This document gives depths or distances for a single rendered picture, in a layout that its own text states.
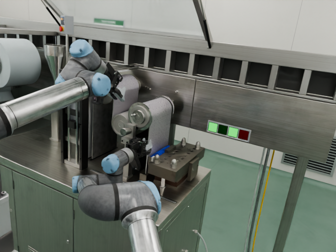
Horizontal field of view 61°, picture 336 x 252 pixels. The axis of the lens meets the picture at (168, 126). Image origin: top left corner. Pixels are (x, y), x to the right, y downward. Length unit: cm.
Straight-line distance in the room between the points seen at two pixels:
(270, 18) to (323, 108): 250
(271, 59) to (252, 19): 244
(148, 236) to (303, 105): 102
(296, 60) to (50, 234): 163
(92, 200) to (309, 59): 115
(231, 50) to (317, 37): 235
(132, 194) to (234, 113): 89
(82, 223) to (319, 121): 130
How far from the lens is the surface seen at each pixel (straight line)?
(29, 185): 186
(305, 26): 388
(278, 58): 155
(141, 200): 91
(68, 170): 170
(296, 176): 184
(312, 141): 160
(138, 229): 88
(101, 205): 91
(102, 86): 98
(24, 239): 215
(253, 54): 157
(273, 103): 157
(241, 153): 422
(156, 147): 161
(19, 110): 86
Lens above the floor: 169
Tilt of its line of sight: 18 degrees down
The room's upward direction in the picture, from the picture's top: 6 degrees clockwise
